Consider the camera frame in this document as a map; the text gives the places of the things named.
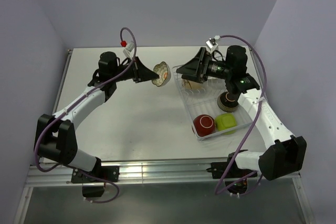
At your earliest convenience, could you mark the white wire dish rack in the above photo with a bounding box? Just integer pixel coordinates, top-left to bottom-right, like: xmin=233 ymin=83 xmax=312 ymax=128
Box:
xmin=172 ymin=66 xmax=253 ymax=141

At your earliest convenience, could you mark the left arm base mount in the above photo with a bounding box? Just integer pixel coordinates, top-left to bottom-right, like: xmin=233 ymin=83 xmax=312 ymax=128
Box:
xmin=70 ymin=166 xmax=120 ymax=204

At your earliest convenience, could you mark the brown rimmed beige bowl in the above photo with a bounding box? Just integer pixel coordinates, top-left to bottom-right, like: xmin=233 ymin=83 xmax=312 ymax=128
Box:
xmin=217 ymin=91 xmax=239 ymax=113

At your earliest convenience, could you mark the red bowl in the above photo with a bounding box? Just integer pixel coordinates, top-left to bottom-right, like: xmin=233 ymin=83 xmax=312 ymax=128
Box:
xmin=193 ymin=114 xmax=216 ymax=137

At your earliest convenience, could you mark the flower shaped patterned dish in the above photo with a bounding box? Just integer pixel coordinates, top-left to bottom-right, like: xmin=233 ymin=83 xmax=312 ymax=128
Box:
xmin=152 ymin=61 xmax=171 ymax=87

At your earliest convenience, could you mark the beige bowl with flower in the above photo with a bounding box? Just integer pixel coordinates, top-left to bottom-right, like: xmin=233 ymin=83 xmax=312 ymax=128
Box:
xmin=182 ymin=79 xmax=203 ymax=90

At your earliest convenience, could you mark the white square bowl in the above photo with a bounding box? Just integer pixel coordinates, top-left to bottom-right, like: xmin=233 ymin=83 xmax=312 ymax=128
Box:
xmin=215 ymin=113 xmax=237 ymax=132

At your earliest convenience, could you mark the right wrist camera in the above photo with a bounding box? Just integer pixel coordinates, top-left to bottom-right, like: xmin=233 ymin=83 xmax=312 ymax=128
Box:
xmin=205 ymin=35 xmax=221 ymax=54

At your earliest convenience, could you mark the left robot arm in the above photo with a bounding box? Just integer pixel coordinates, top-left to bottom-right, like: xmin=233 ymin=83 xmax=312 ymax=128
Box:
xmin=34 ymin=51 xmax=159 ymax=182

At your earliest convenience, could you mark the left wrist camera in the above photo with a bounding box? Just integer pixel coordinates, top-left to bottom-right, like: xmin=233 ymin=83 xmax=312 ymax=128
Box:
xmin=120 ymin=40 xmax=134 ymax=59

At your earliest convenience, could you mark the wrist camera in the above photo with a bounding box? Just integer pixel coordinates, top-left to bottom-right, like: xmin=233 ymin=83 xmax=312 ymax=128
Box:
xmin=205 ymin=35 xmax=221 ymax=54
xmin=120 ymin=40 xmax=134 ymax=59

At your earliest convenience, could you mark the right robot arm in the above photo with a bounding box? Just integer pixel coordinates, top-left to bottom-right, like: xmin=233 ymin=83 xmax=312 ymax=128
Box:
xmin=176 ymin=45 xmax=307 ymax=180

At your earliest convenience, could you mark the aluminium frame rail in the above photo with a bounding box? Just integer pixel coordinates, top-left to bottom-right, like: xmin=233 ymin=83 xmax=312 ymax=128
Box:
xmin=25 ymin=158 xmax=301 ymax=188

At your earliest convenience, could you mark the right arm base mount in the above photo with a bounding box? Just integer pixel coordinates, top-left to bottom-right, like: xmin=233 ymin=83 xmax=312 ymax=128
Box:
xmin=209 ymin=161 xmax=258 ymax=193

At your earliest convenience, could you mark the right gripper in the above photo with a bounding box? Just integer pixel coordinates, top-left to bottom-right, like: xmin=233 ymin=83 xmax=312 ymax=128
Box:
xmin=176 ymin=47 xmax=232 ymax=84

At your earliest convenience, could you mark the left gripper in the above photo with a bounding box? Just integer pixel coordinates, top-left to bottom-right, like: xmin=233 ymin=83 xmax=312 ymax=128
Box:
xmin=111 ymin=57 xmax=159 ymax=83

